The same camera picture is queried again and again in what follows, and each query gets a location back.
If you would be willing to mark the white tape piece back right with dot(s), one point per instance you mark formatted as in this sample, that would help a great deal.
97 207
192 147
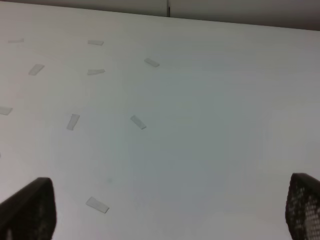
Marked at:
151 62

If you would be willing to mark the white tape piece middle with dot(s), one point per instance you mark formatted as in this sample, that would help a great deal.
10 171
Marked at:
35 69

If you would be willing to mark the white tape piece right of shirt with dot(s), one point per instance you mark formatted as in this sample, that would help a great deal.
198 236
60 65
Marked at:
138 122

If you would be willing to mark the white tape piece inner centre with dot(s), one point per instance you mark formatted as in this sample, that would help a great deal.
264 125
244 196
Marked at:
91 72

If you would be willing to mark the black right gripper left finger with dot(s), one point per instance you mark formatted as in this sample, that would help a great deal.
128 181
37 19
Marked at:
30 213

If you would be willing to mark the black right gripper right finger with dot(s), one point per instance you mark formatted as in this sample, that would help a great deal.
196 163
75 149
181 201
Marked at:
302 210

